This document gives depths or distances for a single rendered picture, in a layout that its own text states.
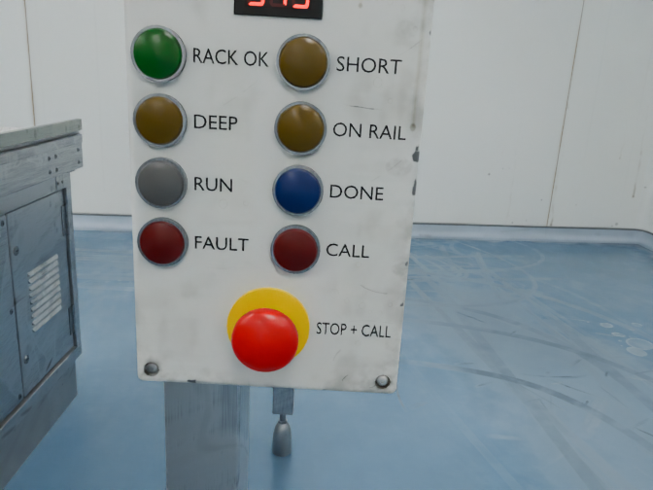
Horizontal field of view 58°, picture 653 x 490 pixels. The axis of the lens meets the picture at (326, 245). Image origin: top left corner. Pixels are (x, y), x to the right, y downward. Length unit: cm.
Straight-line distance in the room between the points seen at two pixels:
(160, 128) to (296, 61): 8
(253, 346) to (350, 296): 7
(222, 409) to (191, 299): 13
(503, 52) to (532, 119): 50
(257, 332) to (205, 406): 15
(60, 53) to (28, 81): 27
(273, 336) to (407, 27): 19
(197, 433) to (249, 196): 22
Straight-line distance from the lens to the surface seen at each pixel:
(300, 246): 35
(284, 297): 37
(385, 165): 35
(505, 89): 435
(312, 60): 34
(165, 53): 35
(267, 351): 35
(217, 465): 51
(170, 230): 36
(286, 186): 34
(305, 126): 34
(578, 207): 473
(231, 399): 48
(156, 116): 35
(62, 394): 213
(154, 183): 36
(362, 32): 35
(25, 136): 165
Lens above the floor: 110
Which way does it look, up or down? 16 degrees down
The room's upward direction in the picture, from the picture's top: 3 degrees clockwise
